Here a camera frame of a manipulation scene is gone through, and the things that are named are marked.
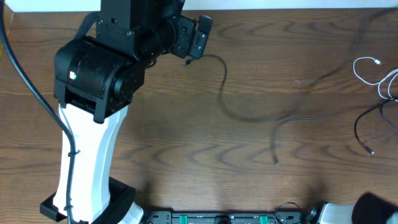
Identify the thin black cable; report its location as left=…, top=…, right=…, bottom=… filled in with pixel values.
left=269, top=115, right=333, bottom=165
left=182, top=9, right=392, bottom=123

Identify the thin white USB cable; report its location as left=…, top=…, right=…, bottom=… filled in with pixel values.
left=353, top=57, right=398, bottom=101

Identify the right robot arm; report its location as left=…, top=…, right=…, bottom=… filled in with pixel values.
left=302, top=192, right=397, bottom=224

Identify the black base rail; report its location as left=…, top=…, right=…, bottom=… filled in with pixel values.
left=141, top=211, right=307, bottom=224

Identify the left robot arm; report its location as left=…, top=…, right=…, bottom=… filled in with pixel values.
left=40, top=0, right=213, bottom=223

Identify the black USB 3 cable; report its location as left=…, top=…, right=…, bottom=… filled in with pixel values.
left=353, top=98, right=398, bottom=156

